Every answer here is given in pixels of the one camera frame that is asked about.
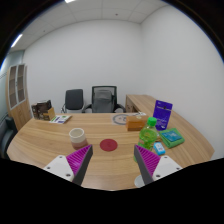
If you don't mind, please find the wooden shelf cabinet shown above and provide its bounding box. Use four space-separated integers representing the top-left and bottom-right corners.
5 63 33 131

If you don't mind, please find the blue flat packet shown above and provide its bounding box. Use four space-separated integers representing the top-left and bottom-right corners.
162 130 183 143

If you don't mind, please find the dark sofa chair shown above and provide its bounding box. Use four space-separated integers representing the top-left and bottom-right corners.
0 114 18 159

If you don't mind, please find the dark grey office chair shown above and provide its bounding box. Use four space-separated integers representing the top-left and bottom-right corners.
60 88 86 114

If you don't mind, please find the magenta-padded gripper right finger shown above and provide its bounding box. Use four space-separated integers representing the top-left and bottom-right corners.
133 144 184 186

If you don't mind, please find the brown cardboard box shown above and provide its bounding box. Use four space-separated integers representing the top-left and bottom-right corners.
125 114 148 132

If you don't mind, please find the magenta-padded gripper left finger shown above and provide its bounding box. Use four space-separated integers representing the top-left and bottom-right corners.
43 143 94 187

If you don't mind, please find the white and brown ribbed cup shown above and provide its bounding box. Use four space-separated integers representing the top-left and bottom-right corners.
68 127 89 150

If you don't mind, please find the white and green leaflet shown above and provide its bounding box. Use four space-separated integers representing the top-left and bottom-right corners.
49 114 72 125

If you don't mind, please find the wooden side desk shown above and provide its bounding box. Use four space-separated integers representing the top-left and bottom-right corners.
125 94 158 114

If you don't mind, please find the long ceiling light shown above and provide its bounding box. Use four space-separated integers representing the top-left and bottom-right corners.
10 33 24 49

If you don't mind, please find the green drink bottle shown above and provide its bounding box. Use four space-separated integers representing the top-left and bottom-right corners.
134 116 160 158

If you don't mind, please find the purple standing pouch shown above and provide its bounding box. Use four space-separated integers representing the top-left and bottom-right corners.
152 99 174 131

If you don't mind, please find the black mesh office chair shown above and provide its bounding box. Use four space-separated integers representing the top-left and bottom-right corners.
82 85 127 114

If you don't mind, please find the stack of dark boxes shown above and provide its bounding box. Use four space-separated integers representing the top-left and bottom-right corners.
31 99 56 122

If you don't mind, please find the small blue and white item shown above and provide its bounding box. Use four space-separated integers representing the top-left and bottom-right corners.
153 142 167 156

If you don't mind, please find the folded green cloth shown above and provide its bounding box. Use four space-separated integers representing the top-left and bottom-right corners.
158 127 186 149

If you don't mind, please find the flat round red coaster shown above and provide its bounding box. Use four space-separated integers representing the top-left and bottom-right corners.
99 138 119 152

